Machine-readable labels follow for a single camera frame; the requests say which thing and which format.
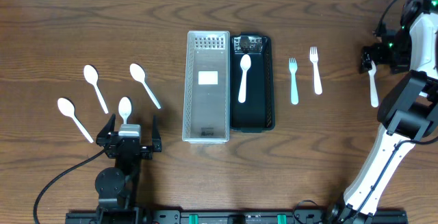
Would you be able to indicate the black plastic basket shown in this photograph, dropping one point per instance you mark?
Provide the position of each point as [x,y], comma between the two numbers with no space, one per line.
[257,113]

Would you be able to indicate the clear plastic basket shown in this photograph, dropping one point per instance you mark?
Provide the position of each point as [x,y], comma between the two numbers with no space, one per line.
[206,107]

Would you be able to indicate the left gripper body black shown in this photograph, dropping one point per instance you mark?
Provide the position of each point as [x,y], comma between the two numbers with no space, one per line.
[128,144]

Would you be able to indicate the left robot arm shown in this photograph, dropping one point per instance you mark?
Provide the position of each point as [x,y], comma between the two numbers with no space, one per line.
[117,186]

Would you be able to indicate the white spoon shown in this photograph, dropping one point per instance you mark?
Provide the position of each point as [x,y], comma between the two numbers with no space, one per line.
[125,109]
[91,76]
[245,65]
[67,108]
[138,73]

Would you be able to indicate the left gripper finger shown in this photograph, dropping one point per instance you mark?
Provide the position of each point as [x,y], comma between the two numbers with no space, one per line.
[156,138]
[108,128]

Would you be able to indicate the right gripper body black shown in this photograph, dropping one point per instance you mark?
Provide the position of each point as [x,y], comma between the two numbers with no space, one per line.
[399,52]

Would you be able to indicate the white fork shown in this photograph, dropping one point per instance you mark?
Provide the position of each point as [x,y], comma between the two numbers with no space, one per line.
[373,91]
[317,84]

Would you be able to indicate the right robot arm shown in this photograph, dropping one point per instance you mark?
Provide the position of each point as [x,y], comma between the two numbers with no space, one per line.
[407,115]

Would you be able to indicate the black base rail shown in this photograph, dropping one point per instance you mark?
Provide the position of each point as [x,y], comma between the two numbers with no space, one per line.
[177,217]

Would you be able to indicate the pale blue plastic fork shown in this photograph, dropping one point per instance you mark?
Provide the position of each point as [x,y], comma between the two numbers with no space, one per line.
[293,67]

